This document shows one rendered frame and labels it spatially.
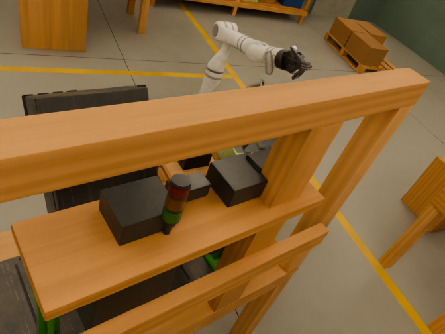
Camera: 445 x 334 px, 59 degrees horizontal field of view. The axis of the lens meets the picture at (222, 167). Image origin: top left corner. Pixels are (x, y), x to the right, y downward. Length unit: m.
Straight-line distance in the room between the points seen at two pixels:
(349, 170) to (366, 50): 5.48
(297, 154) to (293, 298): 2.06
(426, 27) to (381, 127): 7.94
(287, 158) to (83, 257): 0.59
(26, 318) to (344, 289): 2.36
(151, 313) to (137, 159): 0.62
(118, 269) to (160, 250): 0.12
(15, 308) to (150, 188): 0.81
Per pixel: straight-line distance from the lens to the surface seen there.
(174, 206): 0.93
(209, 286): 1.30
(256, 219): 1.16
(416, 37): 9.42
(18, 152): 0.62
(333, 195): 1.61
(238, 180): 1.14
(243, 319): 2.42
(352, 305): 3.27
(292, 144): 1.08
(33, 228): 1.03
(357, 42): 7.10
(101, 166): 0.68
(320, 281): 3.24
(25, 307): 1.65
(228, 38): 1.83
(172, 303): 1.25
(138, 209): 0.98
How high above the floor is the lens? 2.35
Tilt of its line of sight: 39 degrees down
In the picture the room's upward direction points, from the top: 21 degrees clockwise
